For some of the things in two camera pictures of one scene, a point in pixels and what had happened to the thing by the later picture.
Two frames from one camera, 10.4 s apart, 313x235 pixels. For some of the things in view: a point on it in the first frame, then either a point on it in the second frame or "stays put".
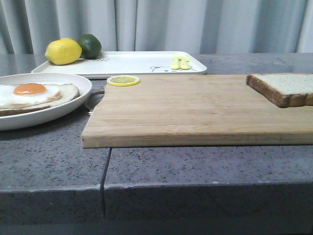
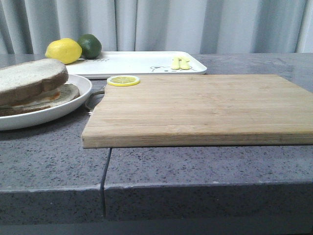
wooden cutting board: [192, 110] stays put
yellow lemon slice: [122, 81] stays put
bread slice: [68, 92] stays put
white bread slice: [284, 90] to [27, 80]
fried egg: [25, 94] to [65, 93]
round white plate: [30, 118] stays put
